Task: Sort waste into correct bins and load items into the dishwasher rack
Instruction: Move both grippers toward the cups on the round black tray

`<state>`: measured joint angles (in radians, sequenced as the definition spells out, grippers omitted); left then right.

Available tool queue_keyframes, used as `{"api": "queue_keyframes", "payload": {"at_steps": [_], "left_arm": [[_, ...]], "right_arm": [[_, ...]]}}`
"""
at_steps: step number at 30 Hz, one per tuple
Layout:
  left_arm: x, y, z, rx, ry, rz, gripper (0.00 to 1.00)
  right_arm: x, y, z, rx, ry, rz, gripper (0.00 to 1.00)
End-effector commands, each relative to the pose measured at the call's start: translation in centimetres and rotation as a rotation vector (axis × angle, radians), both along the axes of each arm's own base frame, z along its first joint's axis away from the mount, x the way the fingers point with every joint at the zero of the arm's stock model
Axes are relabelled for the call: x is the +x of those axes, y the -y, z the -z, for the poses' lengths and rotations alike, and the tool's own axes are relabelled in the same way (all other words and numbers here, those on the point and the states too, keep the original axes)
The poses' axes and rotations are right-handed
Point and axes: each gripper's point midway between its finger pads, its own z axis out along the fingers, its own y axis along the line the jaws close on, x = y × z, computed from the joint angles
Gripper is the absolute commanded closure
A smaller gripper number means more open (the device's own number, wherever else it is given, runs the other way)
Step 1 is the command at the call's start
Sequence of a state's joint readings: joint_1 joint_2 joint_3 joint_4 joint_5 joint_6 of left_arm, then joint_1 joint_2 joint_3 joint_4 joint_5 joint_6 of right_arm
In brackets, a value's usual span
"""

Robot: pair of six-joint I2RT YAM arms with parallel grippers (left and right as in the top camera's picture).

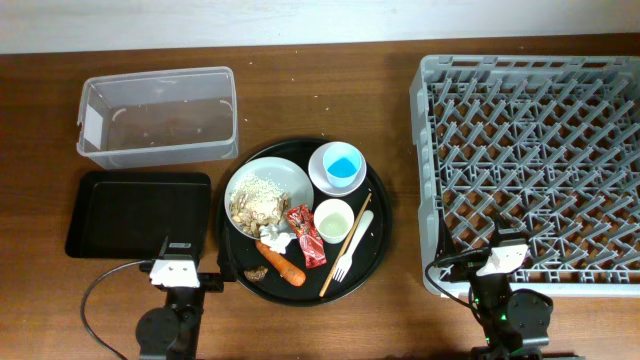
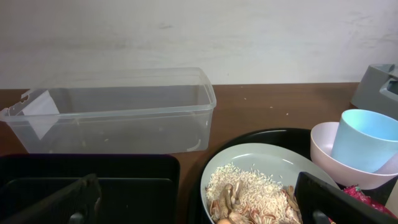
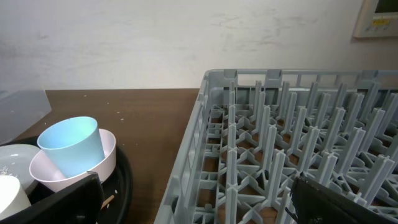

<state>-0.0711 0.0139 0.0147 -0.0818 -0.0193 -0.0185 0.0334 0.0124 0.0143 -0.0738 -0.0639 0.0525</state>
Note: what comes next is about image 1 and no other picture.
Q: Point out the black rectangular tray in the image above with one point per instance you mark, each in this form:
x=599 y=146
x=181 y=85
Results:
x=134 y=215

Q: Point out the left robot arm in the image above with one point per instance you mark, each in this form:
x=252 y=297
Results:
x=172 y=330

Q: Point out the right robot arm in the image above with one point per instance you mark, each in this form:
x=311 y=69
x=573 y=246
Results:
x=514 y=322

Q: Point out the grey dishwasher rack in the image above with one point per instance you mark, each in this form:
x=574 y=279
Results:
x=550 y=144

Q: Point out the white pink bowl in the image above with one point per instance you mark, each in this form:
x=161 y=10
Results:
x=320 y=179

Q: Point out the red snack wrapper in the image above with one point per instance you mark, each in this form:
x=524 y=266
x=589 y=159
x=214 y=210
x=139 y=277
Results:
x=301 y=221

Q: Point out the small white cup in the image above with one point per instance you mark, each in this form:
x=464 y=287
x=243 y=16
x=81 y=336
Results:
x=334 y=219

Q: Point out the orange carrot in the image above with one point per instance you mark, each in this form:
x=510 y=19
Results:
x=286 y=269

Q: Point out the white tissue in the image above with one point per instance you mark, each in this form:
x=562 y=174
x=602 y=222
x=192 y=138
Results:
x=276 y=241

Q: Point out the blue plastic cup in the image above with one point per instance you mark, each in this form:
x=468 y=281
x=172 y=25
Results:
x=342 y=162

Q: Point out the grey plate with food scraps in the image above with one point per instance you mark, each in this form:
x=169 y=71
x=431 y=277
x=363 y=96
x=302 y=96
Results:
x=262 y=191

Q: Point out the wooden chopstick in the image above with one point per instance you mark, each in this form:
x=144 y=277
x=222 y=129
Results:
x=345 y=246

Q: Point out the clear plastic bin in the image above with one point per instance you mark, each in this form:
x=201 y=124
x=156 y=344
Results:
x=159 y=118

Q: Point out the brown food scrap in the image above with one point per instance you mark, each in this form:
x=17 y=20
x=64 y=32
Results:
x=256 y=274

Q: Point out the round black tray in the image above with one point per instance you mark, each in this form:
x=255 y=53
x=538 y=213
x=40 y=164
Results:
x=238 y=252

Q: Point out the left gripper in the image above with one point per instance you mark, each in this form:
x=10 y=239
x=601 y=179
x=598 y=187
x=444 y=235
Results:
x=210 y=283

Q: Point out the white plastic fork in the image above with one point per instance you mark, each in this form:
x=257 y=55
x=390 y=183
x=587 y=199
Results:
x=345 y=261

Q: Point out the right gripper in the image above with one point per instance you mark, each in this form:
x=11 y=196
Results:
x=469 y=266

